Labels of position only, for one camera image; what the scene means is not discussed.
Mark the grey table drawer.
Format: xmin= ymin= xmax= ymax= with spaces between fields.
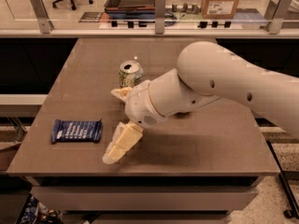
xmin=32 ymin=187 xmax=258 ymax=211

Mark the metal railing post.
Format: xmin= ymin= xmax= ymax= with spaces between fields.
xmin=155 ymin=0 xmax=165 ymax=35
xmin=264 ymin=0 xmax=292 ymax=35
xmin=30 ymin=0 xmax=53 ymax=34

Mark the left metal railing post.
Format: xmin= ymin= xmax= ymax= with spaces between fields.
xmin=30 ymin=0 xmax=53 ymax=34

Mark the blue rxbar wrapper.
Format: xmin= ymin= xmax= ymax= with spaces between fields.
xmin=51 ymin=119 xmax=102 ymax=143

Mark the right metal railing post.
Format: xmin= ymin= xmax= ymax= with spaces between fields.
xmin=264 ymin=0 xmax=292 ymax=35

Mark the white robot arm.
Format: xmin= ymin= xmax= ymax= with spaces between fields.
xmin=103 ymin=41 xmax=299 ymax=164

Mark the cardboard box with label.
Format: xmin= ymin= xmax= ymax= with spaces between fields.
xmin=201 ymin=0 xmax=239 ymax=19

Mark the black cart leg with wheel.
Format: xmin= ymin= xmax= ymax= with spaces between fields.
xmin=267 ymin=141 xmax=299 ymax=219

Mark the middle metal railing post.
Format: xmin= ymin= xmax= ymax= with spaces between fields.
xmin=155 ymin=0 xmax=165 ymax=35

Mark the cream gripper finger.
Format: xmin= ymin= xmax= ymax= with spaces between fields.
xmin=103 ymin=121 xmax=143 ymax=164
xmin=111 ymin=87 xmax=133 ymax=103

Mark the green white soda can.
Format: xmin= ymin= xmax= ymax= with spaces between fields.
xmin=119 ymin=60 xmax=143 ymax=88

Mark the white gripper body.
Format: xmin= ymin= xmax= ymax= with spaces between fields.
xmin=124 ymin=80 xmax=166 ymax=129

